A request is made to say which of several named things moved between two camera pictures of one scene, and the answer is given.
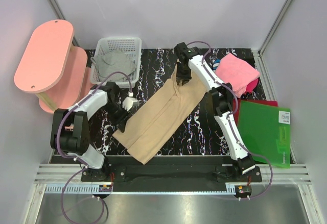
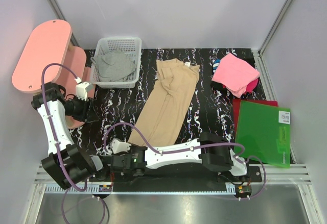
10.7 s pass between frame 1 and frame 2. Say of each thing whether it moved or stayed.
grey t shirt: stayed
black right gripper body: moved
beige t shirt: moved
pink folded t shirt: stayed
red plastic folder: stayed
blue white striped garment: stayed
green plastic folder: stayed
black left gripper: moved
